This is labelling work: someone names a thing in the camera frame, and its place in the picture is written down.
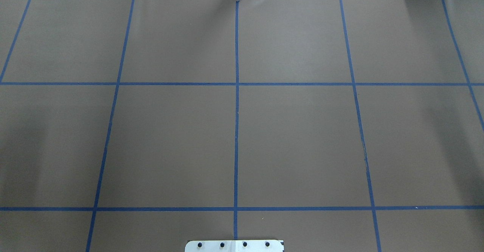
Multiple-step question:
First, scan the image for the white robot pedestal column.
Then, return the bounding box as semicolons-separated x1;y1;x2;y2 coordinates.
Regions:
185;240;285;252

